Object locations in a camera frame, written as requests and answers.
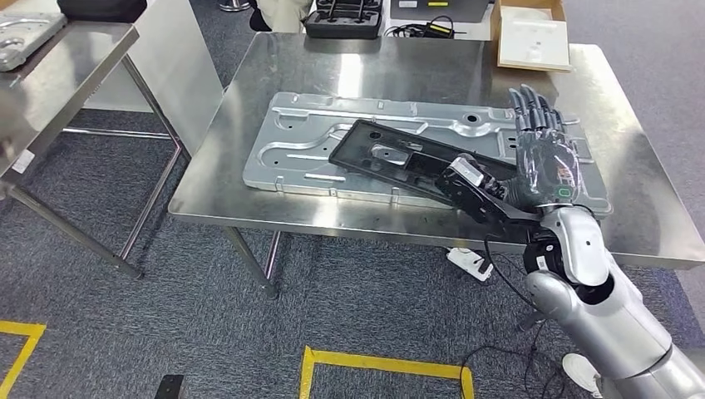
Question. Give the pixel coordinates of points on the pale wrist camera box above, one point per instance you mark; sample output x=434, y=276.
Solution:
x=468, y=170

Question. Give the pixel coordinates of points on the stainless steel side table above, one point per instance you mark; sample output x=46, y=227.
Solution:
x=66, y=77

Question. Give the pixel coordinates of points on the black flat plate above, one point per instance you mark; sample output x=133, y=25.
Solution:
x=172, y=387

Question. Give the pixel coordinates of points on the white cabinet panel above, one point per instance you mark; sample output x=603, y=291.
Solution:
x=176, y=71

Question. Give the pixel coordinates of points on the stainless steel workbench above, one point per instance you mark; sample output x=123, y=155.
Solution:
x=385, y=66

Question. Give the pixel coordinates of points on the yellow floor tape square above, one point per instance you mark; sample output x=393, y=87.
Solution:
x=385, y=363

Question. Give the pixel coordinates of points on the person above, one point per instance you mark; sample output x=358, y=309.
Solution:
x=286, y=14
x=581, y=371

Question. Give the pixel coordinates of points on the white power strip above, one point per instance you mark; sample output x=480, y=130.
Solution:
x=471, y=264

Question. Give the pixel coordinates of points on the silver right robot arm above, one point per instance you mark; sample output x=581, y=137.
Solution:
x=606, y=319

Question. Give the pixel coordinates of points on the black foam tool tray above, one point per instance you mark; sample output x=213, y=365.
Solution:
x=341, y=25

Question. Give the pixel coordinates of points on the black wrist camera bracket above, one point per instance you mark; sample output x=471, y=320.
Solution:
x=473, y=201

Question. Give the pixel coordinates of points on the cardboard box with white insert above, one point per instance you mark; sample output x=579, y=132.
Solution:
x=531, y=38

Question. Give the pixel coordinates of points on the black charger with yellow label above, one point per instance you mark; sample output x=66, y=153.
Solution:
x=435, y=28

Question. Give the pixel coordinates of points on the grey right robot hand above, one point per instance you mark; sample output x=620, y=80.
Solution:
x=548, y=165

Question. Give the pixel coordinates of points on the long black plastic part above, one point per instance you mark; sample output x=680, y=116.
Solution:
x=363, y=151

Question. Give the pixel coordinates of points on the chrome chair base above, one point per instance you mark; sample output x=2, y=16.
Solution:
x=235, y=5

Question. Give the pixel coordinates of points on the black bag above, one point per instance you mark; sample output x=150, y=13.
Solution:
x=102, y=10

